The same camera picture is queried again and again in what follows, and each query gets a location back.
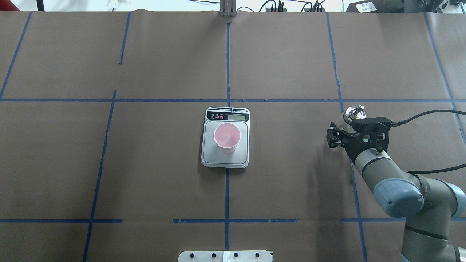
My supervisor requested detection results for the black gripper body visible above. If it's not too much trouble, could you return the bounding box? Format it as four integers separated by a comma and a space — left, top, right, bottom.
343, 134, 378, 164

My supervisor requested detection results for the clear glass sauce bottle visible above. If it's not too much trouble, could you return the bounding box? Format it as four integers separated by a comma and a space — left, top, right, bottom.
335, 105, 366, 139

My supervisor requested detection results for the pink plastic cup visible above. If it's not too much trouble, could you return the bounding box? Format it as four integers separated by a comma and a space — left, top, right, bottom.
214, 123, 241, 153

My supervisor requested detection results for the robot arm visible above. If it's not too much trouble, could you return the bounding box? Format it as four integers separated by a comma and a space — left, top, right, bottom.
326, 117, 465, 262

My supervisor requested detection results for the silver digital kitchen scale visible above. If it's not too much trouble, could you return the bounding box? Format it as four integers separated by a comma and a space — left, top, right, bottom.
200, 107, 251, 169

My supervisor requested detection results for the black box with label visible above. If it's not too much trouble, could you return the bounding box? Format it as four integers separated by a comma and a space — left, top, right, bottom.
345, 0, 404, 13

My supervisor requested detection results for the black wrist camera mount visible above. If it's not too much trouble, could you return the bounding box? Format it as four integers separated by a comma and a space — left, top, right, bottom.
351, 117, 392, 155

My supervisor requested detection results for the black camera cable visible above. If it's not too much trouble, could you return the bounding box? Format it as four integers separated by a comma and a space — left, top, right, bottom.
386, 109, 466, 174

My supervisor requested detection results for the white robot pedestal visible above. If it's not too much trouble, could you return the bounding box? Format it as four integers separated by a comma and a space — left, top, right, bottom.
178, 250, 274, 262

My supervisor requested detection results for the aluminium frame post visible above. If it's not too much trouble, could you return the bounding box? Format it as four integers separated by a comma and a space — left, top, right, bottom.
218, 0, 237, 17

